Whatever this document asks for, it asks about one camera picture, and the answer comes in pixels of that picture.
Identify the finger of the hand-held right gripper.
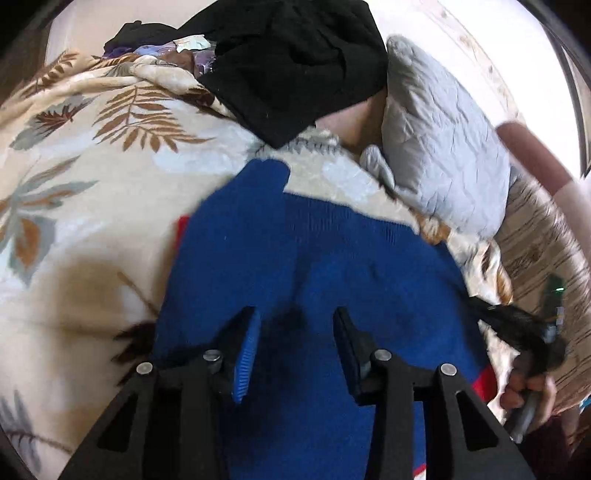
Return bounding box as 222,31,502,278
468,298,511,329

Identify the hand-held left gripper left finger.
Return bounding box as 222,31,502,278
60,305,260,480

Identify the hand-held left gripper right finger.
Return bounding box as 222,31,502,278
333,306,537,480

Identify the blue and red sweater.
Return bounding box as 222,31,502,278
154,159,497,480

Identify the person's right hand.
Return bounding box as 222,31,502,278
500,375,558,423

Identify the striped brown sofa cushion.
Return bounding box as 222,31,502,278
493,178,591,412

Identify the brown upholstered headboard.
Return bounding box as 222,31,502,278
496,121,576,214

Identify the grey quilted pillow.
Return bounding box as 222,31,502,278
360,36,514,239

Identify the leaf print blanket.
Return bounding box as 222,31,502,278
0,51,514,476

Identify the black garment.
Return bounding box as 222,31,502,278
178,0,389,149

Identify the small black cloth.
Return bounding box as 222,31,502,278
104,21,186,54

